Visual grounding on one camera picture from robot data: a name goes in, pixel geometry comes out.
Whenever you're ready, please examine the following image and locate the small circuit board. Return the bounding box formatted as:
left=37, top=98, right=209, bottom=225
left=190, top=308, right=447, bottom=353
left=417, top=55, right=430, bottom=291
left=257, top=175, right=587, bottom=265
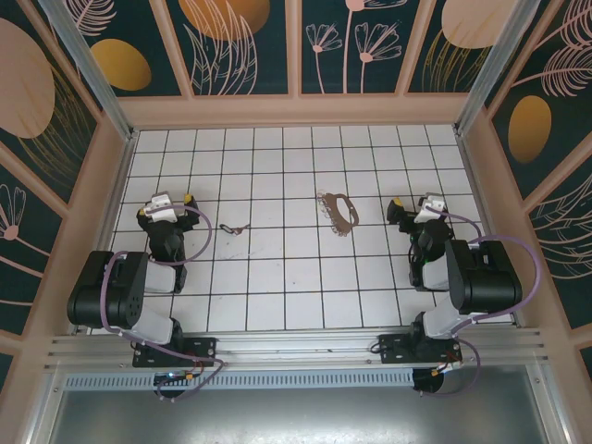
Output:
left=152, top=369, right=198, bottom=388

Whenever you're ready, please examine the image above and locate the grey metal sheet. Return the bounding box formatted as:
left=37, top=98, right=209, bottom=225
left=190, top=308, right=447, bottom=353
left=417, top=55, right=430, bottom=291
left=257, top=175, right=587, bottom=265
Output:
left=27, top=364, right=571, bottom=444

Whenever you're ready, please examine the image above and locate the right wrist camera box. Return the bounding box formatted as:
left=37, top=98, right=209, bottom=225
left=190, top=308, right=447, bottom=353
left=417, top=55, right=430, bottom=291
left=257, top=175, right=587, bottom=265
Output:
left=413, top=192, right=450, bottom=226

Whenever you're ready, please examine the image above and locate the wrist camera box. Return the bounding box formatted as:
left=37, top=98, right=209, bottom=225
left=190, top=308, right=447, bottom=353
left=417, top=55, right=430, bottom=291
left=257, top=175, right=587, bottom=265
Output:
left=413, top=192, right=450, bottom=226
left=142, top=192, right=179, bottom=221

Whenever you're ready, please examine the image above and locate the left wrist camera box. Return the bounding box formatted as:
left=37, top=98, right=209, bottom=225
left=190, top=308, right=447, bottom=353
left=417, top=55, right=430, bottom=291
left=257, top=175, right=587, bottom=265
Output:
left=142, top=192, right=179, bottom=221

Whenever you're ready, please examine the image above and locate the aluminium side rail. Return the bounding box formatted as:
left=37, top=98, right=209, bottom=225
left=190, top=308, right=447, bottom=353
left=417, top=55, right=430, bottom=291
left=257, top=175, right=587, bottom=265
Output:
left=80, top=132, right=139, bottom=334
left=455, top=132, right=517, bottom=327

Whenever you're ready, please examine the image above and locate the aluminium frame post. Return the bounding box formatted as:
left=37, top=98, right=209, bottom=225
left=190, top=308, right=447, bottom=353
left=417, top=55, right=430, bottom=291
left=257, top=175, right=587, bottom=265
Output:
left=39, top=0, right=140, bottom=142
left=452, top=0, right=545, bottom=136

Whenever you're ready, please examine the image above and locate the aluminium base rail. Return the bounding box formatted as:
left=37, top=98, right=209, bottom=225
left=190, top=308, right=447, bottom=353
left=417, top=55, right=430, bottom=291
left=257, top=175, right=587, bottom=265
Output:
left=45, top=327, right=552, bottom=372

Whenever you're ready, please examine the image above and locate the grey slotted cable duct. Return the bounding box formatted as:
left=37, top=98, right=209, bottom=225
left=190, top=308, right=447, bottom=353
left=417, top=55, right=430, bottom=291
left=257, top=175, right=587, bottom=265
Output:
left=64, top=368, right=415, bottom=390

